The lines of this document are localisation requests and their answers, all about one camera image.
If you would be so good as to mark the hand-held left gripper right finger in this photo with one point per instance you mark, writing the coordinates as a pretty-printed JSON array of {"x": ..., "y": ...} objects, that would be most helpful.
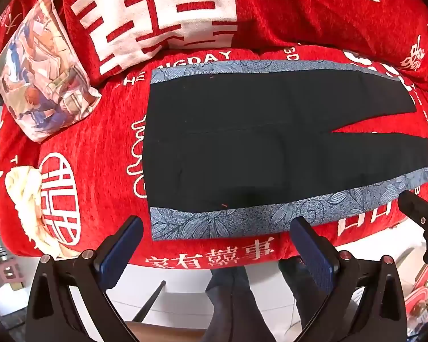
[{"x": 314, "y": 254}]

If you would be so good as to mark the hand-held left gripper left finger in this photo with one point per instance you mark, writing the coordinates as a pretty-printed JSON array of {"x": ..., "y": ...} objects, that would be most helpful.
[{"x": 121, "y": 254}]

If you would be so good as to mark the black pants blue floral stripes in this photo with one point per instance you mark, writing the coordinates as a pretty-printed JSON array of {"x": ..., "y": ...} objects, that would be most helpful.
[{"x": 253, "y": 142}]

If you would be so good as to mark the black metal rod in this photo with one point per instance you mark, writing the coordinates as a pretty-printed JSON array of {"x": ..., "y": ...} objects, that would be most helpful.
[{"x": 149, "y": 301}]

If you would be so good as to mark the red patterned package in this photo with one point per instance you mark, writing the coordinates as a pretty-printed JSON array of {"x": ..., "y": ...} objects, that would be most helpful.
[{"x": 422, "y": 297}]

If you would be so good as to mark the brown wooden stool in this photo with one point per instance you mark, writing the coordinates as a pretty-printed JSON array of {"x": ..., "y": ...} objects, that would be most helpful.
[{"x": 164, "y": 332}]

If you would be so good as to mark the red plastic stool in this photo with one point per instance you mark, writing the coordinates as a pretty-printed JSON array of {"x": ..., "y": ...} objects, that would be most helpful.
[{"x": 9, "y": 272}]

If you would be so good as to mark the red printed blanket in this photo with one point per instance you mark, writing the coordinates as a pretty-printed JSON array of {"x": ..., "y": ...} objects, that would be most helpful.
[{"x": 103, "y": 142}]

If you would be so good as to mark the cream cloth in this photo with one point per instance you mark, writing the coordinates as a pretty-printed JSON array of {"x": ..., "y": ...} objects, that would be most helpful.
[{"x": 25, "y": 194}]

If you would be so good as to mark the cartoon printed cushion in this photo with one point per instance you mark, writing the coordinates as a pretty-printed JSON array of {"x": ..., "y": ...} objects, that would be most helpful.
[{"x": 42, "y": 78}]

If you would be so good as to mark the red quilt white print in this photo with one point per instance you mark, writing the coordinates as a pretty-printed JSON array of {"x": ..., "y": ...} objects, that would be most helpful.
[{"x": 289, "y": 7}]

